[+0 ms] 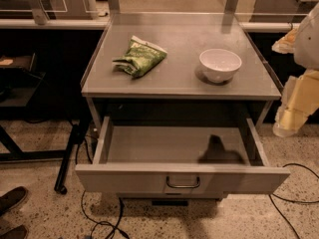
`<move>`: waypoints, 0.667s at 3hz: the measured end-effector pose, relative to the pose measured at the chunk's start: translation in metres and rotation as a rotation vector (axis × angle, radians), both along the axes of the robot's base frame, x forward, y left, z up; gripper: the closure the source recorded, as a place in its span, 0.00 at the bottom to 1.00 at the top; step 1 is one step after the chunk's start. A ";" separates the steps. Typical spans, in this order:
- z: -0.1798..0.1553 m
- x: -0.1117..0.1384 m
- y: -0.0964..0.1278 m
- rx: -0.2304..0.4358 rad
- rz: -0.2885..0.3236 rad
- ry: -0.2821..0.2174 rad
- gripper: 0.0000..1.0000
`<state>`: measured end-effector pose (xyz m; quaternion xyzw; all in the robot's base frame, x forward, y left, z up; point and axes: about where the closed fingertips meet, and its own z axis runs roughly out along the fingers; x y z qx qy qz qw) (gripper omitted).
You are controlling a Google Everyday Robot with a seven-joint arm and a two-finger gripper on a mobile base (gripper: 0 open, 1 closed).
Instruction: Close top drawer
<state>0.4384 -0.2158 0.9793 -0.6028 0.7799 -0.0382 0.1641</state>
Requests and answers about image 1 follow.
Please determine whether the grey top drawer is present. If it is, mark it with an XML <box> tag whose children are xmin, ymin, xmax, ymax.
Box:
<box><xmin>76</xmin><ymin>118</ymin><xmax>290</xmax><ymax>195</ymax></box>

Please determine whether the white bowl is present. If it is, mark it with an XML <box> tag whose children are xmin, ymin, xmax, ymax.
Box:
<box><xmin>199</xmin><ymin>49</ymin><xmax>242</xmax><ymax>84</ymax></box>

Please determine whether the black stand left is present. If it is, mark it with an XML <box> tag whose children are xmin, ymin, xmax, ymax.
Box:
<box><xmin>0</xmin><ymin>54</ymin><xmax>89</xmax><ymax>194</ymax></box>

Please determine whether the grey drawer cabinet table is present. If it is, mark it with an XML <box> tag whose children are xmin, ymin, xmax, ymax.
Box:
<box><xmin>79</xmin><ymin>0</ymin><xmax>284</xmax><ymax>207</ymax></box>

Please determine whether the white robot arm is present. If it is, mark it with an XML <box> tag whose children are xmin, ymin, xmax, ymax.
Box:
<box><xmin>272</xmin><ymin>4</ymin><xmax>319</xmax><ymax>137</ymax></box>

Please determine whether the dark shoe lower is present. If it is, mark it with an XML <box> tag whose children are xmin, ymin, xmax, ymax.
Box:
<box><xmin>0</xmin><ymin>225</ymin><xmax>28</xmax><ymax>239</ymax></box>

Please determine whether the green chip bag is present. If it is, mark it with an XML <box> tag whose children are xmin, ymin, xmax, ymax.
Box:
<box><xmin>113</xmin><ymin>36</ymin><xmax>167</xmax><ymax>79</ymax></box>

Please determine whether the black cable floor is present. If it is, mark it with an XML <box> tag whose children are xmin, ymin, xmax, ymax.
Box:
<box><xmin>74</xmin><ymin>134</ymin><xmax>132</xmax><ymax>239</ymax></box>
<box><xmin>268</xmin><ymin>162</ymin><xmax>319</xmax><ymax>239</ymax></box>

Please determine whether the black cable left floor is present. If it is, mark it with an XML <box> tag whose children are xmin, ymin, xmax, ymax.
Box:
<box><xmin>74</xmin><ymin>134</ymin><xmax>132</xmax><ymax>239</ymax></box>

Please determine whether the black cable right floor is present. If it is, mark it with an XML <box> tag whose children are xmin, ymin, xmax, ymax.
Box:
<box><xmin>268</xmin><ymin>162</ymin><xmax>319</xmax><ymax>239</ymax></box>

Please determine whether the white horizontal rail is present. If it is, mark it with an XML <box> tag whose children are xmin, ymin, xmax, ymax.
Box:
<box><xmin>0</xmin><ymin>19</ymin><xmax>300</xmax><ymax>33</ymax></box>

